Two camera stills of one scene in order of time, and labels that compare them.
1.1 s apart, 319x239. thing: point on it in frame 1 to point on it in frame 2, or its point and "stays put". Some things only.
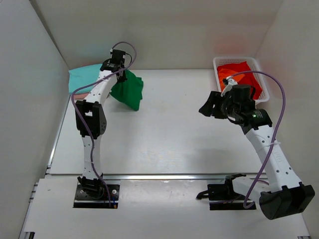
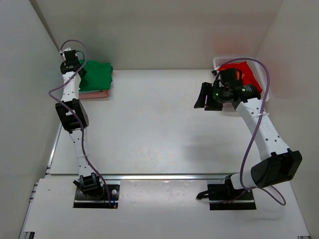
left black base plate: (96, 196) stays put
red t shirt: (248, 78) stays put
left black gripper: (122, 78) to (83, 73)
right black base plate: (222, 196) stays put
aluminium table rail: (160, 176) stays put
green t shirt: (129, 92) to (98, 77)
